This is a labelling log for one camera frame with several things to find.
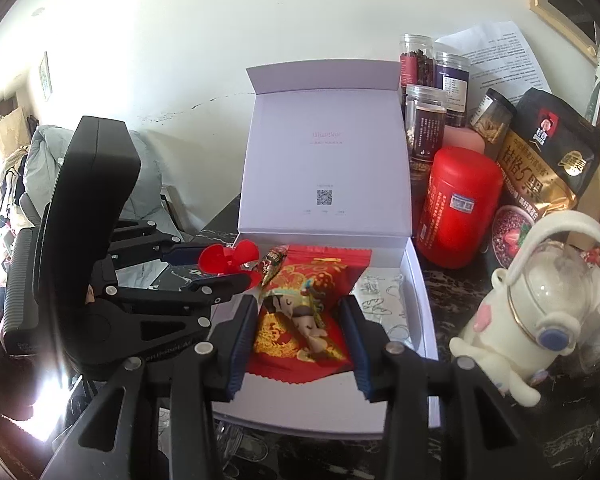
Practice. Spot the red cylindrical tin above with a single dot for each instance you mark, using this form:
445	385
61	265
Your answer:
463	191

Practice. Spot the white bread-print snack pack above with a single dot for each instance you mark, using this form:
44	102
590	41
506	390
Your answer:
379	292

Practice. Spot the brown-lid tilted jar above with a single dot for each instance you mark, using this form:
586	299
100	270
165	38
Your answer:
491	120

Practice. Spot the red cartoon candy packet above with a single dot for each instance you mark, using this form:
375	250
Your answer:
298	337

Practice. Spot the light blue puffer jacket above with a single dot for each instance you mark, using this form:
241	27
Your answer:
100	167

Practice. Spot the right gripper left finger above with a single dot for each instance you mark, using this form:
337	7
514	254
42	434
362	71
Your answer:
210	371

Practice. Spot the dark spice jar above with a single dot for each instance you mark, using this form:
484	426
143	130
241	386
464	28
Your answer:
417	61
452	77
424	122

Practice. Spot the red plastic keychain toy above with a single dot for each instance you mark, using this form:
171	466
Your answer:
225	260

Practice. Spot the brown green crinkled snack bag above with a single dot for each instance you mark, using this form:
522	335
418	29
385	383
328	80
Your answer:
271	263

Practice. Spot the white open gift box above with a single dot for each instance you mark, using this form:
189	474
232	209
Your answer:
326	164

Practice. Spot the white cartoon water bottle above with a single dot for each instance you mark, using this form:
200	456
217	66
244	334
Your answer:
540	308

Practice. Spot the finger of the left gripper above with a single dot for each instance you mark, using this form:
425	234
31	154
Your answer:
134	252
206	292

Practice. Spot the black gold oats bag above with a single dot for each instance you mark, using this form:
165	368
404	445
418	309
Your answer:
549	155

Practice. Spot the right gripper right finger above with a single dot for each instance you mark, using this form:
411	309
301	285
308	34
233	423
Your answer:
387	371

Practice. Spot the white printed paper sheet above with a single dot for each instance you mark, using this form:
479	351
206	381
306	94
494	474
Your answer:
500	58

